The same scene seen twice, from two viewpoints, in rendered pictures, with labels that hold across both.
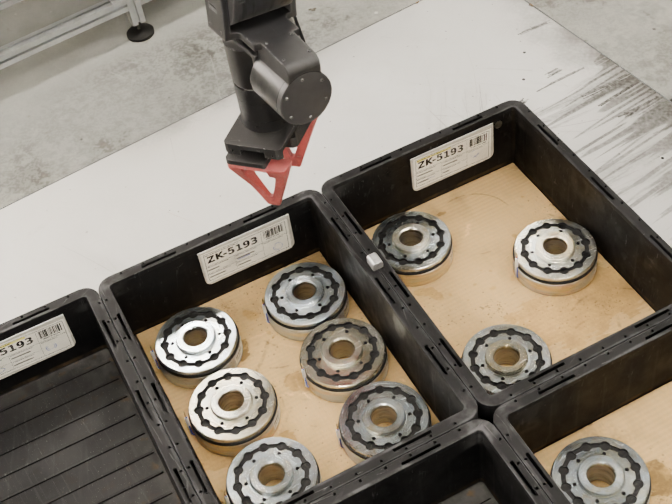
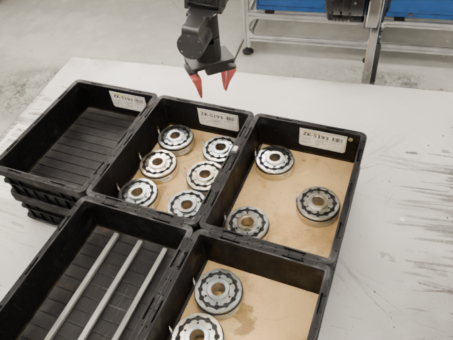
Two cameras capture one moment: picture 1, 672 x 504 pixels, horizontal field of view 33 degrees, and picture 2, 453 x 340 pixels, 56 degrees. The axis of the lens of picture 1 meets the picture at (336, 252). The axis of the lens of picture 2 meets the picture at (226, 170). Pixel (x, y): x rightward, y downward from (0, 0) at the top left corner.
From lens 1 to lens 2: 0.71 m
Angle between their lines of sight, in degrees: 31
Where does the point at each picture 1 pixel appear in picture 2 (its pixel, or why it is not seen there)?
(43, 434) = (115, 132)
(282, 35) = (199, 15)
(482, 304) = (274, 201)
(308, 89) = (191, 42)
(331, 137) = (327, 115)
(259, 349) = (192, 156)
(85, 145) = not seen: hidden behind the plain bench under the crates
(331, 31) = not seen: hidden behind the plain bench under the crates
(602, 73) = not seen: outside the picture
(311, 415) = (178, 188)
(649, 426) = (267, 294)
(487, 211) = (320, 172)
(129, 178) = (250, 84)
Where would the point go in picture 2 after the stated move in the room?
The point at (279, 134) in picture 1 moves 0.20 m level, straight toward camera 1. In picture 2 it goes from (201, 65) to (135, 113)
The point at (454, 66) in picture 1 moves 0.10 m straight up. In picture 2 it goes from (406, 121) to (413, 98)
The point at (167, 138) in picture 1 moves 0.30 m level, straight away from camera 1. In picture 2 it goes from (276, 79) to (309, 41)
